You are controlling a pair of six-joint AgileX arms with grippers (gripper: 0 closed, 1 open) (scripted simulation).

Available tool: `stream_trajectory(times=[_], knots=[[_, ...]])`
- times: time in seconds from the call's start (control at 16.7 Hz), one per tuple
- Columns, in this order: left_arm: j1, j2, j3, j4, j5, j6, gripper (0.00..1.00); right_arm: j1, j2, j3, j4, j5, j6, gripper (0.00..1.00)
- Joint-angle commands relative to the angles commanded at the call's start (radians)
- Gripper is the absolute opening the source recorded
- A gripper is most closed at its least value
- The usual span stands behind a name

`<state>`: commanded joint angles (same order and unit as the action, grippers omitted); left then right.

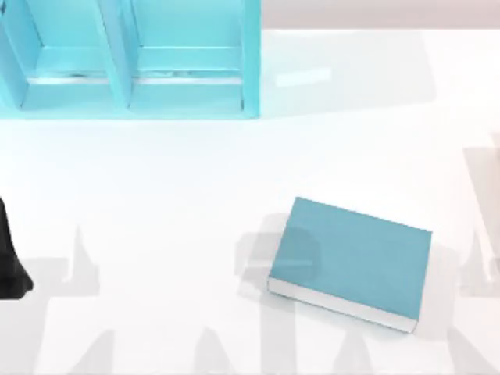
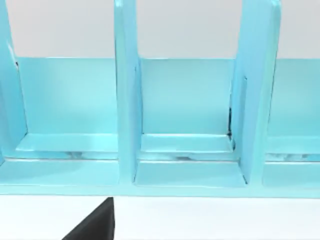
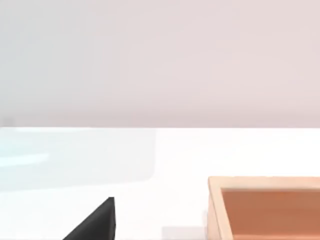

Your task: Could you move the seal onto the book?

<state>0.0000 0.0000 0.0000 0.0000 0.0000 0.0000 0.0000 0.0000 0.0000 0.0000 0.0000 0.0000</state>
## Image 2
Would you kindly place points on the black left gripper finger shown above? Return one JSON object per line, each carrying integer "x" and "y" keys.
{"x": 100, "y": 222}

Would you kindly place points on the light blue rack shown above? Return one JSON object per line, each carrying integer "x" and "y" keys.
{"x": 175, "y": 100}

